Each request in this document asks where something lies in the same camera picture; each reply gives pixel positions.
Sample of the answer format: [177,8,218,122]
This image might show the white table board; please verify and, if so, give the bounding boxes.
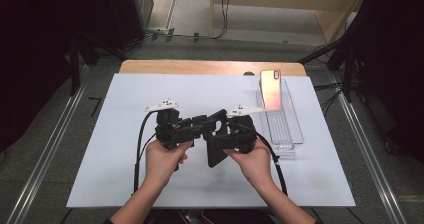
[65,73,356,208]

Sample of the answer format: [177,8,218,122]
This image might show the smartphone with iridescent screen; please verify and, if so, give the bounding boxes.
[259,69,283,111]

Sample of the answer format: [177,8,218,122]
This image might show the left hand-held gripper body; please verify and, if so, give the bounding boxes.
[145,98,194,151]

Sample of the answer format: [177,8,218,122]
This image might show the person's left hand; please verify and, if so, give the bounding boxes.
[144,139,194,188]

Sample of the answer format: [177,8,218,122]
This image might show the clear plastic bin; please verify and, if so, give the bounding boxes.
[255,78,305,159]

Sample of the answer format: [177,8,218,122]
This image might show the aluminium floor rail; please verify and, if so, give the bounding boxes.
[329,72,408,224]
[6,63,90,224]

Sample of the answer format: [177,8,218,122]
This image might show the dark cabinet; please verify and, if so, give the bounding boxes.
[106,0,155,50]

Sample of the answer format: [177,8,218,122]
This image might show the right hand-held gripper cable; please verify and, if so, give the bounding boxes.
[254,132,289,197]

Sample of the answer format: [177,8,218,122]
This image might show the black phone case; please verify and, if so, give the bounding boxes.
[205,108,231,169]

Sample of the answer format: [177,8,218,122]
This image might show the black floor cables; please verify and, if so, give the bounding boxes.
[313,81,345,116]

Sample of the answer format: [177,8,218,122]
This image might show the black metal stand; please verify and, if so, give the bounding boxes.
[298,17,369,102]
[67,30,101,97]

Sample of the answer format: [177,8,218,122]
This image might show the left hand-held gripper cable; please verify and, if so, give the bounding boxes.
[133,110,159,194]

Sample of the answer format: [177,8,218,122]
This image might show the hand-held gripper cable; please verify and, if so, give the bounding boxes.
[133,110,159,194]
[254,132,289,197]

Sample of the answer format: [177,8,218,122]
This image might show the person's right hand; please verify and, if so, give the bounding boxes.
[224,138,278,190]

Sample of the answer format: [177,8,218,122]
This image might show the person's dark clothing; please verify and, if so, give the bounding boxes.
[146,208,279,224]

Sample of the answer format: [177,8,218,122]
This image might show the black hanging cables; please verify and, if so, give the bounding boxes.
[213,0,233,40]

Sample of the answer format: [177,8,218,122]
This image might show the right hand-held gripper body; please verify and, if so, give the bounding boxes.
[213,104,267,153]

